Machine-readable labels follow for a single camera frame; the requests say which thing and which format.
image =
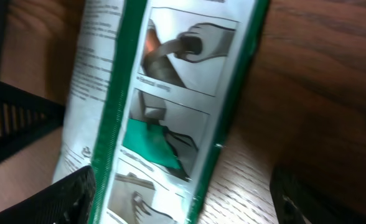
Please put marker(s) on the green 3M gloves package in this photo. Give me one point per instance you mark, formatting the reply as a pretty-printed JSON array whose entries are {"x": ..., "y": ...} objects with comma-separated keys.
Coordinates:
[{"x": 153, "y": 87}]

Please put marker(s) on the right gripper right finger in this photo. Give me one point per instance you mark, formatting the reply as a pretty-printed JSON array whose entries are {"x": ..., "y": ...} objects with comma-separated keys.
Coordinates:
[{"x": 297, "y": 202}]

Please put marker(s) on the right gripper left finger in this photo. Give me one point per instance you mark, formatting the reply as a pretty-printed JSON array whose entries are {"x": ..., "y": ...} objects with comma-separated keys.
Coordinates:
[{"x": 69, "y": 200}]

